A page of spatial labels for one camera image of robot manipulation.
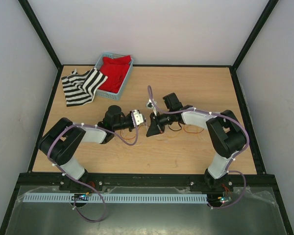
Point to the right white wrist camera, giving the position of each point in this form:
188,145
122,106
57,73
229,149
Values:
151,104

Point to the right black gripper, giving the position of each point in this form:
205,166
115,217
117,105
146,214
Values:
153,129

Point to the black aluminium frame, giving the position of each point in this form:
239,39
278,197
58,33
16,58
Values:
261,179

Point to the blue plastic basket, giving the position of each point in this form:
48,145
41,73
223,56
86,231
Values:
110,95

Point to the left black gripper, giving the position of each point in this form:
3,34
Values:
130,114

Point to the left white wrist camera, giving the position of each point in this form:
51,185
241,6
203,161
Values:
137,117

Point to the left circuit board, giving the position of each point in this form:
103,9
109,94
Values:
80,197

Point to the right circuit board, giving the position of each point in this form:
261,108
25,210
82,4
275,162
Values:
224,199

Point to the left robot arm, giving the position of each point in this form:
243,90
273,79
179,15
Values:
60,143

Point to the black white striped cloth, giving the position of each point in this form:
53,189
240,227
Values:
80,89

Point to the red cloth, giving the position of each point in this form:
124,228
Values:
115,70

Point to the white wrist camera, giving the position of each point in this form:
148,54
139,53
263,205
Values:
151,104
137,117

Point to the circuit board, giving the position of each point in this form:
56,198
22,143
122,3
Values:
224,199
80,197

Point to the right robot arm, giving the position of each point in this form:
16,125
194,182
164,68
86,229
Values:
229,138

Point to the grey slotted cable duct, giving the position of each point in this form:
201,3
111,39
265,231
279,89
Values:
120,198

